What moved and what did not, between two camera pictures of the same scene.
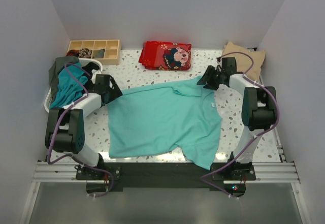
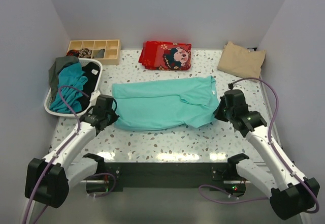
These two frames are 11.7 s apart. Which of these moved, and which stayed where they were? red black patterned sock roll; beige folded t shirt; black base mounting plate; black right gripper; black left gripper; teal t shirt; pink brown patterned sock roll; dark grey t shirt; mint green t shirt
Moved: black left gripper; mint green t shirt; black right gripper
Stayed: dark grey t shirt; beige folded t shirt; teal t shirt; red black patterned sock roll; pink brown patterned sock roll; black base mounting plate
